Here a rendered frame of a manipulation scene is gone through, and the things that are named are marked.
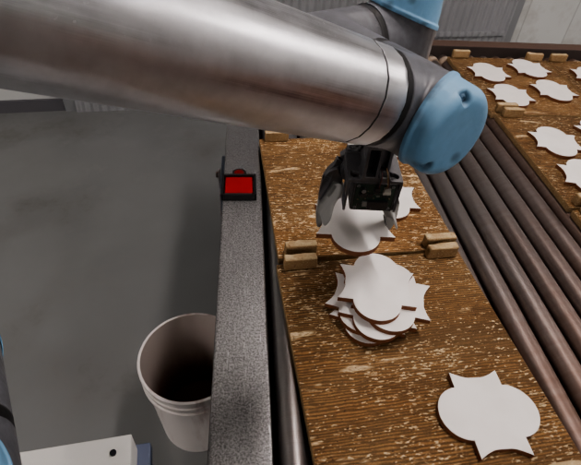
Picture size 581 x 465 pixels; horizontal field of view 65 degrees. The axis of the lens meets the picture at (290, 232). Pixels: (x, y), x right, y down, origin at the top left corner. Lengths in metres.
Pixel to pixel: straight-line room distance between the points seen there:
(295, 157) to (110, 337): 1.15
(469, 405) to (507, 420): 0.05
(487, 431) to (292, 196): 0.56
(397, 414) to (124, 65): 0.57
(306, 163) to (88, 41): 0.88
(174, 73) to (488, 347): 0.66
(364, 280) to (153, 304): 1.36
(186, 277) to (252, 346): 1.36
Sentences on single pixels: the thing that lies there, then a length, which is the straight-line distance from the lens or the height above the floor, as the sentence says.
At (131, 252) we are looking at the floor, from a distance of 2.22.
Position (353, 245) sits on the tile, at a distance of 0.68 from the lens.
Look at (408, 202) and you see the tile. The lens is 0.98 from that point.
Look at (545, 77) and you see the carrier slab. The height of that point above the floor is 0.94.
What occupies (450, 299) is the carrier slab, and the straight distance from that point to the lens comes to 0.83.
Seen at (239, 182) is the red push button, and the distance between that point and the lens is 1.01.
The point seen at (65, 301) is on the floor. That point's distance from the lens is 2.11.
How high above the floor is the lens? 1.53
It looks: 43 degrees down
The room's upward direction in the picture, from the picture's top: 5 degrees clockwise
